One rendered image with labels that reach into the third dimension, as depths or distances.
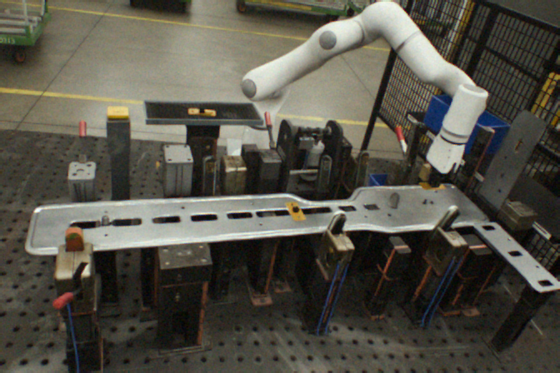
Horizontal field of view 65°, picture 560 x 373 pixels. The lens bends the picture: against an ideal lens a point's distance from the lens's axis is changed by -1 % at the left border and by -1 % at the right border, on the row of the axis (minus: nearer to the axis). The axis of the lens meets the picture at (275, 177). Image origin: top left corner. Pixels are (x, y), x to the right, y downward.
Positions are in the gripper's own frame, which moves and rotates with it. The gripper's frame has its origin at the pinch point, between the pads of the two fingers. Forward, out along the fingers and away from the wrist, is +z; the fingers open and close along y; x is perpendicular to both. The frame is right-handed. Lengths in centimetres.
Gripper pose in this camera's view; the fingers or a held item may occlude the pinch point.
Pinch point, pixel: (434, 179)
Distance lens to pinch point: 151.1
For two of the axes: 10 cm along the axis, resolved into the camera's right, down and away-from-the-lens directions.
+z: -1.6, 8.3, 5.4
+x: 9.4, -0.3, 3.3
